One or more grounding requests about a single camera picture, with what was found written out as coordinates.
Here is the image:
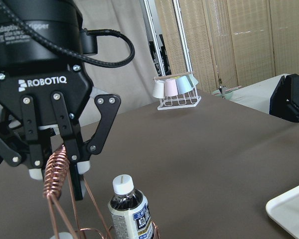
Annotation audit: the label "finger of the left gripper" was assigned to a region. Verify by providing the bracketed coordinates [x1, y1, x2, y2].
[0, 96, 51, 180]
[49, 91, 122, 201]

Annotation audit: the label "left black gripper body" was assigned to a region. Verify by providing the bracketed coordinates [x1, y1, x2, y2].
[0, 0, 93, 126]

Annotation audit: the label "copper wire bottle basket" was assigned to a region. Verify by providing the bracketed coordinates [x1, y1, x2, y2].
[42, 145, 162, 239]

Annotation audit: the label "tea bottle white cap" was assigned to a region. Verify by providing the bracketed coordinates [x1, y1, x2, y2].
[50, 232, 73, 239]
[108, 174, 154, 239]

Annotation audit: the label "white plastic cup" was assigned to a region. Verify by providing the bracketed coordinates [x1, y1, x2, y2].
[152, 80, 164, 99]

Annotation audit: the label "pink plastic cup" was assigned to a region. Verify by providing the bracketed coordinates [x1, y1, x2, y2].
[165, 78, 178, 97]

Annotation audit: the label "white cup rack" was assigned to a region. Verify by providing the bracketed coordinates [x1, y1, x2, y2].
[153, 72, 201, 111]

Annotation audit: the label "blue plastic cup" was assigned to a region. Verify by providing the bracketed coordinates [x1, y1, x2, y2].
[176, 76, 192, 95]

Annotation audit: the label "green plastic cup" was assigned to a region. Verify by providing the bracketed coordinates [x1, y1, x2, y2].
[188, 74, 198, 88]

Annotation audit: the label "black bag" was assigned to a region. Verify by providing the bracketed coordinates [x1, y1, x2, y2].
[269, 74, 299, 122]

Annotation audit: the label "cream rabbit serving tray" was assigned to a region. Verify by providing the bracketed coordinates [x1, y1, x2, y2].
[266, 185, 299, 239]

